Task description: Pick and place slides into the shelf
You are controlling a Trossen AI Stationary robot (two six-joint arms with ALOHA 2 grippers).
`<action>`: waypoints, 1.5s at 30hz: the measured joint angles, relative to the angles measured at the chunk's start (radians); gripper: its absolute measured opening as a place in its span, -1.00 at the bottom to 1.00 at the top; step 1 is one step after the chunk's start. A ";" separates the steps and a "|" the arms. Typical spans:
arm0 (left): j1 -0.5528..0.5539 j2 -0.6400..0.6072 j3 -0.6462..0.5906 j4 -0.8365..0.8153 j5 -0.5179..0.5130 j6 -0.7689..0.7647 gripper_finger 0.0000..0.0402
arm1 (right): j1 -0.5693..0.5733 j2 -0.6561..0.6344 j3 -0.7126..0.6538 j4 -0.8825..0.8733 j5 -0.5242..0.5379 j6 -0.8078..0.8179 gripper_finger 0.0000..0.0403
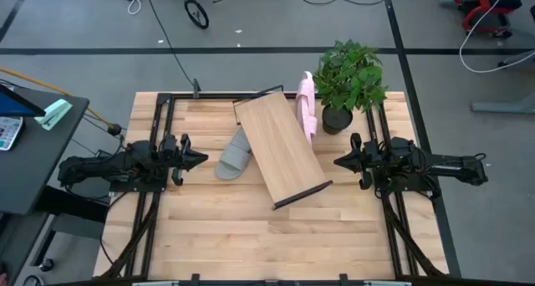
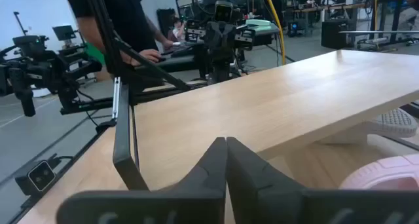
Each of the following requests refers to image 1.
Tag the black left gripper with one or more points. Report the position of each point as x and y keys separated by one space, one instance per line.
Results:
x=181 y=160

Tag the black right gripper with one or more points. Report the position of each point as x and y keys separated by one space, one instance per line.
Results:
x=360 y=160

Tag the grey slide sandal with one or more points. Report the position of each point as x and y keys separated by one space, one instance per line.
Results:
x=232 y=160

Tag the pink slide sandal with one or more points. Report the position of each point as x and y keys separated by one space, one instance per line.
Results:
x=305 y=85
x=311 y=131

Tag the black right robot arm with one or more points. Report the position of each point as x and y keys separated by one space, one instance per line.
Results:
x=451 y=167

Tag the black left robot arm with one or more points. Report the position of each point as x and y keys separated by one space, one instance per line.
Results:
x=104 y=169

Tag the green plant in black pot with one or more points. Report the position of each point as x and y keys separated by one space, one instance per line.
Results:
x=347 y=77

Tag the mint green stapler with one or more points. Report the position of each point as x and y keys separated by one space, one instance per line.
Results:
x=54 y=112

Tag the dark grey desk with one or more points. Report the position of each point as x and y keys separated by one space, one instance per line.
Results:
x=33 y=160

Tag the grey table foot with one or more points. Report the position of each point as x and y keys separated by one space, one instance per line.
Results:
x=501 y=107

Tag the white calculator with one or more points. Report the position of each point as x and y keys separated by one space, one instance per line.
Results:
x=8 y=131

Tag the monitor with blue screen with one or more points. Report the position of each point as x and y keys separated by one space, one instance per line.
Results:
x=12 y=104

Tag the grey table leg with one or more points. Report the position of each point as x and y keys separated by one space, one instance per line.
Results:
x=522 y=58

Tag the black aluminium table frame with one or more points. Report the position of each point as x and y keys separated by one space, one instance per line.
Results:
x=209 y=96

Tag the wooden shelf with black frame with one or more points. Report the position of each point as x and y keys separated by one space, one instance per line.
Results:
x=280 y=148

